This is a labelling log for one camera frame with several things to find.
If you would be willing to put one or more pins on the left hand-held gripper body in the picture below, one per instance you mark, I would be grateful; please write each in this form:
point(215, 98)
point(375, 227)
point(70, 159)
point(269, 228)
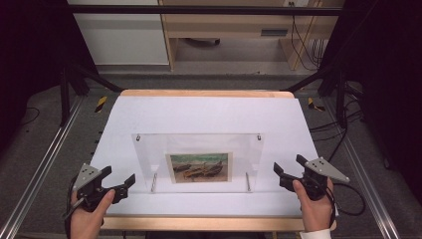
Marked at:
point(89, 189)

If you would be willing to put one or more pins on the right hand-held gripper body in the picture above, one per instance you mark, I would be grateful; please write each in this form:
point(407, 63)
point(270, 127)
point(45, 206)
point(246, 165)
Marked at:
point(316, 179)

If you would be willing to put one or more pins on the landscape photo print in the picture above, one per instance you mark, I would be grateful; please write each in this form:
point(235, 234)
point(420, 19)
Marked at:
point(199, 167)

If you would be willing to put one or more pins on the clear acrylic photo frame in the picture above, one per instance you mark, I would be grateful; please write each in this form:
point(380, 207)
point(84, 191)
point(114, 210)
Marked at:
point(199, 146)

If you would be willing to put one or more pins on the person's left hand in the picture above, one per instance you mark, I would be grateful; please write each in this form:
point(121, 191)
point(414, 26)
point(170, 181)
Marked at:
point(88, 220)

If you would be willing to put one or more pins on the person's right hand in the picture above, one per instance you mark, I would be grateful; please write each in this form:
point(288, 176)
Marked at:
point(315, 212)

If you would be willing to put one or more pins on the yellow clamp right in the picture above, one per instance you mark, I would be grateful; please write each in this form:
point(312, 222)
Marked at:
point(313, 105)

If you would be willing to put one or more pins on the yellow clamp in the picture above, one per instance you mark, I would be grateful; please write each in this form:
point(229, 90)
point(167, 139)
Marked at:
point(101, 103)
point(313, 105)

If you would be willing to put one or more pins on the yellow clamp left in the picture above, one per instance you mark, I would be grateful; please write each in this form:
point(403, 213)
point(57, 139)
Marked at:
point(101, 103)

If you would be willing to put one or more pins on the black metal stand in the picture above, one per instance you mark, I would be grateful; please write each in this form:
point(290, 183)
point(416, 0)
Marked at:
point(64, 96)
point(340, 99)

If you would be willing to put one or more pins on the white table cover board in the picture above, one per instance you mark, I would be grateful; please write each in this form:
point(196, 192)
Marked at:
point(205, 113)

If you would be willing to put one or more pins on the black curtain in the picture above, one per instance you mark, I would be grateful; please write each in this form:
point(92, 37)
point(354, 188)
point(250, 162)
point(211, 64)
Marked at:
point(30, 49)
point(388, 83)

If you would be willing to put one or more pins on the wooden table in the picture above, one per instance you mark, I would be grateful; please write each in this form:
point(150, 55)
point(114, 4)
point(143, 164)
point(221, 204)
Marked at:
point(205, 93)

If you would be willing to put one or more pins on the grey socket strip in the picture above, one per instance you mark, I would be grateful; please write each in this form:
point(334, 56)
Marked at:
point(274, 32)

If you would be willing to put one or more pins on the white cabinet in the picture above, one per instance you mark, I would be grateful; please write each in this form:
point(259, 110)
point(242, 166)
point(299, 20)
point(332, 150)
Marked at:
point(122, 36)

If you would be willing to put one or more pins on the wooden desk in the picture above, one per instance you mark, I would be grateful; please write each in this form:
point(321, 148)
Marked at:
point(229, 25)

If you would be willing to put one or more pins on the dark chair base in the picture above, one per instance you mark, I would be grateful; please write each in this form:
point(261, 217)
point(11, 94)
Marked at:
point(202, 42)

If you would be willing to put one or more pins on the black horizontal bar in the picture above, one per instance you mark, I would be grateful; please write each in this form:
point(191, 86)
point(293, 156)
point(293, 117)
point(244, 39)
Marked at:
point(199, 10)

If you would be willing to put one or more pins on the aluminium floor rail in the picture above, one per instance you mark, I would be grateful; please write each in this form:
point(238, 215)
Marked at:
point(365, 186)
point(40, 166)

